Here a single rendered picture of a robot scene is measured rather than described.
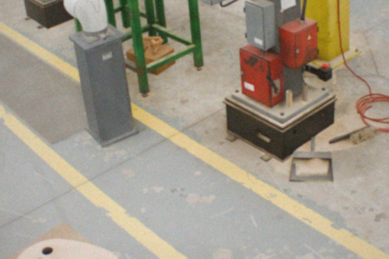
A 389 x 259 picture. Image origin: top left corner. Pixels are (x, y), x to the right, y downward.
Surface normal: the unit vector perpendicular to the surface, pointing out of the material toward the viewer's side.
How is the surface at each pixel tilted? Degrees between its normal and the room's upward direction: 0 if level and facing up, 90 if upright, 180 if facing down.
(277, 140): 90
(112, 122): 90
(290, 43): 90
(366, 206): 0
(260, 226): 0
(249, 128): 90
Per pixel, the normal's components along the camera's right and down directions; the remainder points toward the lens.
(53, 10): 0.61, 0.38
